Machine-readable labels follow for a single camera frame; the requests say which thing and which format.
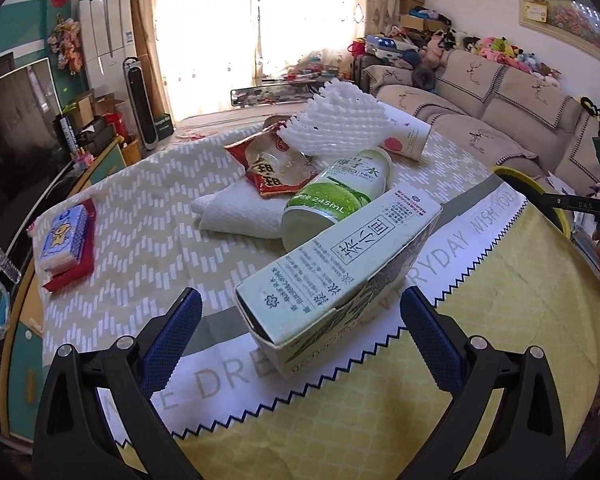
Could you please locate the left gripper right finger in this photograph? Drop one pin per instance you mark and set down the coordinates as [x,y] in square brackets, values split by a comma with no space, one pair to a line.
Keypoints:
[504,420]

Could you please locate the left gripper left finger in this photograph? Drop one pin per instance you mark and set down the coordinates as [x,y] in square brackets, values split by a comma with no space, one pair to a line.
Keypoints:
[72,437]

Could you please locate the pale green tea carton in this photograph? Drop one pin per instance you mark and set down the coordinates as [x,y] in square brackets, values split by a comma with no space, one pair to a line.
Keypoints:
[303,302]

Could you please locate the green drink can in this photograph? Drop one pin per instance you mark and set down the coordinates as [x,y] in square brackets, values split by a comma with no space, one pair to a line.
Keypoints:
[345,187]

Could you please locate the white paper cup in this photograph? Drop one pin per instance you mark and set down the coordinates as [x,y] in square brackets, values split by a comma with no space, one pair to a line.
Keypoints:
[407,135]

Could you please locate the red snack wrapper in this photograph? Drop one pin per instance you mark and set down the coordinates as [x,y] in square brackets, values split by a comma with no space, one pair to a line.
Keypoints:
[271,165]

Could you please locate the white foam fruit net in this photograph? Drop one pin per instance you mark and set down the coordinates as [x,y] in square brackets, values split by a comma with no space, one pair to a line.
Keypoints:
[339,120]

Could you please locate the red tray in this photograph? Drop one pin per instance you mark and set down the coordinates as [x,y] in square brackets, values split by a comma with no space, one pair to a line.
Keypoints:
[86,266]

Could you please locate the blue tissue pack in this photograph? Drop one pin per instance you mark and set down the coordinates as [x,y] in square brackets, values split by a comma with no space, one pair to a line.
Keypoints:
[64,241]

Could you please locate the clear water bottle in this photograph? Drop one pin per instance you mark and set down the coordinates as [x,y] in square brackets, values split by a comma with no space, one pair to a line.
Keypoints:
[9,269]

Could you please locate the patterned beige tablecloth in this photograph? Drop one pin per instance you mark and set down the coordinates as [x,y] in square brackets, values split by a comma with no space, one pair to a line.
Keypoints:
[148,248]

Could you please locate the white paper towel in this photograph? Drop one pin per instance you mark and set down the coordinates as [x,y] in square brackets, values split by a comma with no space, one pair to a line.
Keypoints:
[240,209]

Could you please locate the black television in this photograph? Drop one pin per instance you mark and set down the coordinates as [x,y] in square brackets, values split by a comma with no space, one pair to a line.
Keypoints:
[30,155]

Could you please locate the beige sofa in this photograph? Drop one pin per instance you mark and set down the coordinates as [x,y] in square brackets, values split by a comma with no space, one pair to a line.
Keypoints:
[501,115]

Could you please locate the black tower fan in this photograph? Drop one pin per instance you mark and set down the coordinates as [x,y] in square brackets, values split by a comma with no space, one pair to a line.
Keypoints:
[135,84]

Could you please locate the pink artificial flowers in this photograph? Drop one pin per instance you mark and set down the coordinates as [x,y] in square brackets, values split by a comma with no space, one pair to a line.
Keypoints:
[65,42]

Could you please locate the white air conditioner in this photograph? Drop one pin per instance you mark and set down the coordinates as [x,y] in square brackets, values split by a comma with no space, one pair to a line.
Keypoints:
[107,40]

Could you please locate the cream window curtains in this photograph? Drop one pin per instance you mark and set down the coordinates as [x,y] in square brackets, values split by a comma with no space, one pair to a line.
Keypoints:
[201,50]

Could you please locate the framed wall picture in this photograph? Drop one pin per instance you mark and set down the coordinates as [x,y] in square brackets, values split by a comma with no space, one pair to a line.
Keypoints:
[575,22]

